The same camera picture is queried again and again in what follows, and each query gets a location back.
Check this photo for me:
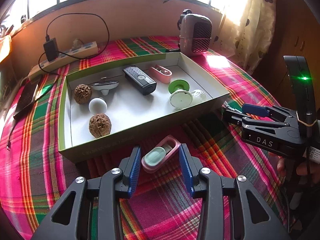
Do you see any pink clip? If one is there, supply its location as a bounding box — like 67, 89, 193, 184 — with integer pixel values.
149, 64, 172, 84

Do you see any small grey heater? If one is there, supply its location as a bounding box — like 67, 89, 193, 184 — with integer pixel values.
177, 9, 213, 56

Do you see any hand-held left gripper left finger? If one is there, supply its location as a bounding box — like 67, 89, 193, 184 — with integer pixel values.
31, 145, 142, 240

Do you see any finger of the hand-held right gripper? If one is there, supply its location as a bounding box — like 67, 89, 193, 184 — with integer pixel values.
222, 108, 288, 128
242, 103, 297, 123

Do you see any black round disc gadget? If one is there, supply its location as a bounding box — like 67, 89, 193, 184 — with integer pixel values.
90, 79, 120, 96

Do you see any black charger adapter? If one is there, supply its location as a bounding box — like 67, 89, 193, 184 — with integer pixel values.
43, 38, 59, 62

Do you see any plaid pink green tablecloth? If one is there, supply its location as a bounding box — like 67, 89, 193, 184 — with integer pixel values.
0, 36, 300, 240

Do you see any short black cable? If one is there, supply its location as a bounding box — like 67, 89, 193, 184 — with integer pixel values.
6, 116, 18, 152

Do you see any green white spool toy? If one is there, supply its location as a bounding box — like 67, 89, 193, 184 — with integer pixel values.
168, 79, 194, 110

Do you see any wooden cabinet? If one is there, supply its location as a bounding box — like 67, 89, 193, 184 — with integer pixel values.
252, 0, 320, 85

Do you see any black charger cable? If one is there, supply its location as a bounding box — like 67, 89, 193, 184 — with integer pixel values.
37, 12, 110, 75

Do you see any cream power strip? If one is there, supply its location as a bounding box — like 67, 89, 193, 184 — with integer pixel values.
27, 41, 98, 80

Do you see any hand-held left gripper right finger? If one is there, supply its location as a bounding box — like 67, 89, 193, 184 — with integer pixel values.
179, 144, 292, 240

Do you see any green cardboard box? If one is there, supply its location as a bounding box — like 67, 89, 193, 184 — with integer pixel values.
58, 52, 230, 164

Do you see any white round knob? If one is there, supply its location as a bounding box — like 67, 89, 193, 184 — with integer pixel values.
89, 97, 108, 115

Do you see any cream spotted curtain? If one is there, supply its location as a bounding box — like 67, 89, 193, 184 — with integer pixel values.
220, 0, 278, 74

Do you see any brown walnut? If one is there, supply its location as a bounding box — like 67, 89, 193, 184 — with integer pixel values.
89, 114, 112, 138
74, 84, 92, 104

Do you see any pink case with mint oval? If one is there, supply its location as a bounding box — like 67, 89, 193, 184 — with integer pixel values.
141, 134, 181, 174

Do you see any person's right hand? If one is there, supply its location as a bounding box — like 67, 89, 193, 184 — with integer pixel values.
276, 155, 320, 185

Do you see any black remote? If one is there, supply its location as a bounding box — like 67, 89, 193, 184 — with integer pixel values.
122, 66, 157, 96

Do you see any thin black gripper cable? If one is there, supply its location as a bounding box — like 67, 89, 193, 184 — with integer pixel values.
281, 175, 300, 233

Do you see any black power bank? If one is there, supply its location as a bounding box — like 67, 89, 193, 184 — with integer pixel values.
12, 81, 40, 120

